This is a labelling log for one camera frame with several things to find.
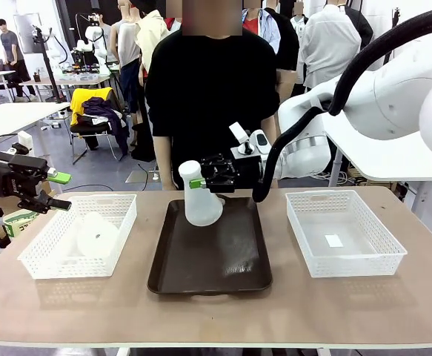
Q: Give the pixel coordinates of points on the black hanging jacket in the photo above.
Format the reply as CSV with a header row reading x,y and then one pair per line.
x,y
288,41
362,24

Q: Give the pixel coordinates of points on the white perforated plastic basket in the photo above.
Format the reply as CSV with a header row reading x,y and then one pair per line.
x,y
349,267
45,256

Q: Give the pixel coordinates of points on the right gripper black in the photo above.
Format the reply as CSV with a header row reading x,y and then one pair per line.
x,y
247,174

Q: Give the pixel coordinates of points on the person's left forearm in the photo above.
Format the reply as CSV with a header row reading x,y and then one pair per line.
x,y
270,128

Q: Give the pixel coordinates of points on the black tripod stand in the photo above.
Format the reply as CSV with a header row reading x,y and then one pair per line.
x,y
46,63

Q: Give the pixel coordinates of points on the mannequin in red shirt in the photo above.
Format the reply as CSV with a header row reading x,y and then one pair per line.
x,y
252,26

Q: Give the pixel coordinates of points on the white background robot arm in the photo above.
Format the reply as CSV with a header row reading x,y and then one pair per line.
x,y
91,35

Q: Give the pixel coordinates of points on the yellow cloth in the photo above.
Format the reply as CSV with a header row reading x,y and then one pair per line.
x,y
76,102

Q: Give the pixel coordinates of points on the cluttered work table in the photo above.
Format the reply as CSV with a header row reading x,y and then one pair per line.
x,y
71,78

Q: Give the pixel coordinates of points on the mannequin in white tank top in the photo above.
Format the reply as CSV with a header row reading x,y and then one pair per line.
x,y
128,44

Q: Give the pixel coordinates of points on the person's right forearm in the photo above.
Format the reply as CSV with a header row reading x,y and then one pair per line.
x,y
162,163

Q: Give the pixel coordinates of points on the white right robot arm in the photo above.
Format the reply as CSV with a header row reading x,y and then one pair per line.
x,y
386,100

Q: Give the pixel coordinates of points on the green white printed bag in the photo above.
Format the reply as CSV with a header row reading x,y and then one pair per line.
x,y
19,222

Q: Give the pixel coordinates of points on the black folding chair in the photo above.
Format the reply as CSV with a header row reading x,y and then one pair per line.
x,y
89,128

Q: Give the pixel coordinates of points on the brown cardboard box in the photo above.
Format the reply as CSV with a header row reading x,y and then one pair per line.
x,y
0,202
289,83

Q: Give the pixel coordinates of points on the dark purple garment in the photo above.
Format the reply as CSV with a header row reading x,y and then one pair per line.
x,y
104,111

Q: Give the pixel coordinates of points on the mannequin in white shirt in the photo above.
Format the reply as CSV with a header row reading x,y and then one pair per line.
x,y
327,48

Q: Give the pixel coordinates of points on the person in black T-shirt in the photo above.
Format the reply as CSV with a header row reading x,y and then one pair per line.
x,y
208,92

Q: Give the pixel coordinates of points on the mannequin in cream shirt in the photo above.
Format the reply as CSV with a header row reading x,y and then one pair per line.
x,y
150,33

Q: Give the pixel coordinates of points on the man in grey T-shirt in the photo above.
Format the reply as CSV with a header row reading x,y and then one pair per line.
x,y
11,46

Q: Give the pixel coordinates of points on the dark brown plastic tray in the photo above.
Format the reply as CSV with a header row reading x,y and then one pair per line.
x,y
208,259

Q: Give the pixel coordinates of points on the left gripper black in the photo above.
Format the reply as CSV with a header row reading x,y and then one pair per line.
x,y
4,181

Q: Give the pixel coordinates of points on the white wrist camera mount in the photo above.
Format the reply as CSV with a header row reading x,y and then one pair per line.
x,y
238,132
24,141

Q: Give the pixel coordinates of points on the wooden pallet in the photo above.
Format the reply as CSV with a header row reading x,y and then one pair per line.
x,y
360,176

